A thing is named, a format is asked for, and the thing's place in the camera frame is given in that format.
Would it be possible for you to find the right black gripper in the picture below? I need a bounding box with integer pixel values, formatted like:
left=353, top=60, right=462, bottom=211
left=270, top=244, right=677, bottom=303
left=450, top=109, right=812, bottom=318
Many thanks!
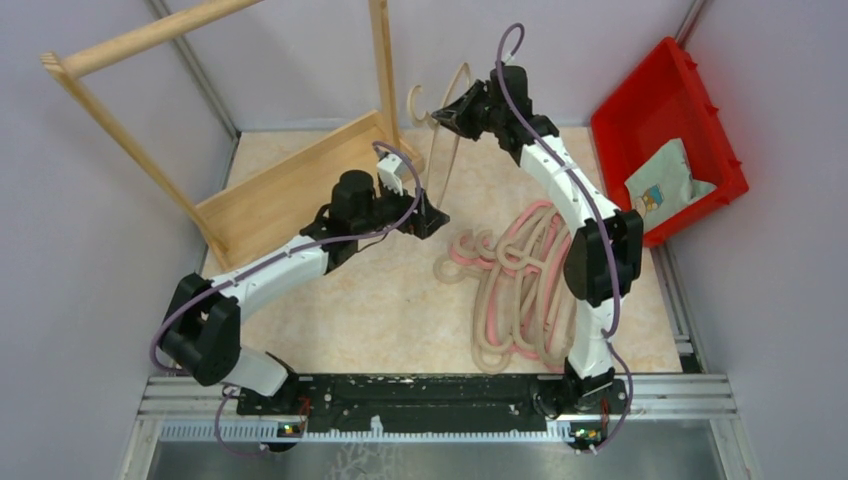
left=434, top=80, right=504, bottom=142

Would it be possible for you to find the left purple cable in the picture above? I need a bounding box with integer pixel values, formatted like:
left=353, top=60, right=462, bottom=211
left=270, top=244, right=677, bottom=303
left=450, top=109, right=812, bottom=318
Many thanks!
left=149, top=140, right=425, bottom=460

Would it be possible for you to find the beige plastic hanger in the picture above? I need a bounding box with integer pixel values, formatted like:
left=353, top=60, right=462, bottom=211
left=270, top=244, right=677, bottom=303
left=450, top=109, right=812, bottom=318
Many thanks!
left=406, top=62, right=473, bottom=208

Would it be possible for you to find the printed cloth in bin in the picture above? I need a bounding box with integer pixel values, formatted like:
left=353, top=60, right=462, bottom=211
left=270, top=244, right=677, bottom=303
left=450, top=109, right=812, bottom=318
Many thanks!
left=624, top=138, right=716, bottom=233

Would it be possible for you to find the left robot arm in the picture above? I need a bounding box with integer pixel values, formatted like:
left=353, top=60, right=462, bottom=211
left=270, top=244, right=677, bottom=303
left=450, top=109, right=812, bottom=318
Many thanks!
left=153, top=170, right=450, bottom=414

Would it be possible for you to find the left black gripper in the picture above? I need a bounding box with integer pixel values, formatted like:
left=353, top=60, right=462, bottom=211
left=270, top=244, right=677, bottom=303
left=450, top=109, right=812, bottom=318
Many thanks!
left=353, top=175, right=449, bottom=239

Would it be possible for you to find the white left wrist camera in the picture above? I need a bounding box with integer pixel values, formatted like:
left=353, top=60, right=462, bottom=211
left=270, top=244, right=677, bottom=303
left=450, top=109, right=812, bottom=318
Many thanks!
left=377, top=153, right=407, bottom=196

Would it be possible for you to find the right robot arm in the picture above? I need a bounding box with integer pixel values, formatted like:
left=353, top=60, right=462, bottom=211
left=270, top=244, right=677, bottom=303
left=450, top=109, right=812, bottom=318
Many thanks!
left=431, top=63, right=643, bottom=412

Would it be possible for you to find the black base bar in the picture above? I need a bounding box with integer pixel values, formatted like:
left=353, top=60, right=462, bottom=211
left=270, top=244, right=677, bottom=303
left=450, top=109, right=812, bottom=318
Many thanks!
left=237, top=374, right=627, bottom=434

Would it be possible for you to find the red plastic bin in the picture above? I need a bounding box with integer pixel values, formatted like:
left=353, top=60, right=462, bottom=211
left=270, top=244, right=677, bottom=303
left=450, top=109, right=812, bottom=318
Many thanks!
left=590, top=37, right=749, bottom=248

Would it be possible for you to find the aluminium rail frame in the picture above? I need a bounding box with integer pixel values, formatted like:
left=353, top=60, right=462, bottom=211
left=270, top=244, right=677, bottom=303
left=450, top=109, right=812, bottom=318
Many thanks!
left=119, top=373, right=762, bottom=479

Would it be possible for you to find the wooden hanger rack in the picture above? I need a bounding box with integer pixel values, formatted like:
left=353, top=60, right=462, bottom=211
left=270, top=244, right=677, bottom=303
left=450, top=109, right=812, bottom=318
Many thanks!
left=40, top=1, right=425, bottom=270

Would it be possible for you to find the beige hanger pile front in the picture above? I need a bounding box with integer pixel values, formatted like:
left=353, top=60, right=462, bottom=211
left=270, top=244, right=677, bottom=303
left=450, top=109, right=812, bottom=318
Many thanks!
left=471, top=205, right=584, bottom=374

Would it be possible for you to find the purple cable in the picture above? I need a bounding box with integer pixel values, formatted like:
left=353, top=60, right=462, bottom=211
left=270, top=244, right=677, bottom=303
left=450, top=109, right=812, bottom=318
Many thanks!
left=496, top=23, right=635, bottom=456
left=149, top=140, right=425, bottom=460

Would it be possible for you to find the pink hanger in pile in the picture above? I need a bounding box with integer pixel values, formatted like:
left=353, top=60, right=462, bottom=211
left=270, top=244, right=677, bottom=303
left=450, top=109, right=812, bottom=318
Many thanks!
left=450, top=200, right=578, bottom=362

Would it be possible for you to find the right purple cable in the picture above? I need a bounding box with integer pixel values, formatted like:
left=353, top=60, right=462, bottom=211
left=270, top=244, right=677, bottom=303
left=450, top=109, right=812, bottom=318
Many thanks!
left=496, top=23, right=635, bottom=456

